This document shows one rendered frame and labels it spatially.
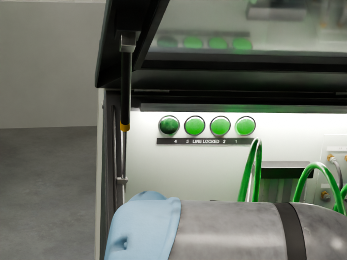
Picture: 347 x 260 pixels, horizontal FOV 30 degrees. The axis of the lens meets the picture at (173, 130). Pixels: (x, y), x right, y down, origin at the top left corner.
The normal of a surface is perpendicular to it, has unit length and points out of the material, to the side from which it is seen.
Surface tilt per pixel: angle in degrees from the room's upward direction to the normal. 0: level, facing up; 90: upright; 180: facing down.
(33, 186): 0
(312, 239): 27
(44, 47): 90
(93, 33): 90
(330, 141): 90
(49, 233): 0
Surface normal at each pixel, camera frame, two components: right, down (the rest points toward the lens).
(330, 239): 0.33, -0.65
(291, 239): 0.08, -0.66
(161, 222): 0.04, -0.84
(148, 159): 0.14, 0.36
